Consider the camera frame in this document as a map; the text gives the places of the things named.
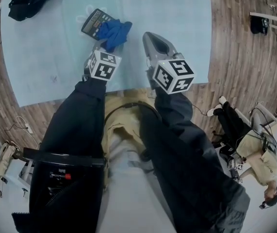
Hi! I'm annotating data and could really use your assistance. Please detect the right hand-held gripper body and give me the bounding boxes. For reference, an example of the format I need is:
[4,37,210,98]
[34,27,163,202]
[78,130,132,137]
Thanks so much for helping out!
[145,51,197,96]

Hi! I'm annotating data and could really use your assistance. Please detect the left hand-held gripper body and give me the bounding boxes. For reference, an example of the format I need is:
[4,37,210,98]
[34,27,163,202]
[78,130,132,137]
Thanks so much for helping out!
[82,50,123,83]

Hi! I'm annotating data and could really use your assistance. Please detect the blue cloth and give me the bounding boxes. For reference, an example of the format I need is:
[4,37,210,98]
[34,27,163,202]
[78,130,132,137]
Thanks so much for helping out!
[96,19,133,53]

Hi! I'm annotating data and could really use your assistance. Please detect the dark grey calculator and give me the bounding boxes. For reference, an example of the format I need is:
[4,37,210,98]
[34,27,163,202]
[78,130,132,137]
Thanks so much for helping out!
[81,8,117,42]

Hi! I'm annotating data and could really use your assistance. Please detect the person's right forearm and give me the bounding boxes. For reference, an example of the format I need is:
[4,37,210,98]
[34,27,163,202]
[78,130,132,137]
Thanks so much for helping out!
[140,87,226,179]

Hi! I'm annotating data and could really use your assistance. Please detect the person's left forearm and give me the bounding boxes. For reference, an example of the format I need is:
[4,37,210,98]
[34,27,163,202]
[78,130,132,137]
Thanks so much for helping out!
[30,78,107,160]

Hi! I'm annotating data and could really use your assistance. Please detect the black cap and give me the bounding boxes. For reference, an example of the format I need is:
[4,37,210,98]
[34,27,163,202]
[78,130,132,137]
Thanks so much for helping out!
[8,0,65,22]

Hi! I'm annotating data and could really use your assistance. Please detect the black bag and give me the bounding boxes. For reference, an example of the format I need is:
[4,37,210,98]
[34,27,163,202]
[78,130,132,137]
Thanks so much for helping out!
[250,16,269,35]

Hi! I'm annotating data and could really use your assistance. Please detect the beige bag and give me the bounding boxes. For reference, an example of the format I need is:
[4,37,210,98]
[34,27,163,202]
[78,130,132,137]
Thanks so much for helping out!
[0,141,20,179]

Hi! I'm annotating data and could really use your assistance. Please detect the person's torso and legs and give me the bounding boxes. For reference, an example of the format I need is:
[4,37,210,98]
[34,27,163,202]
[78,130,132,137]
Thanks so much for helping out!
[12,88,250,233]

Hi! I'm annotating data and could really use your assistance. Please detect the black waist pack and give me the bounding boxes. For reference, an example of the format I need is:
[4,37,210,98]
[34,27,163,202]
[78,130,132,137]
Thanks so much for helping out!
[23,147,106,228]

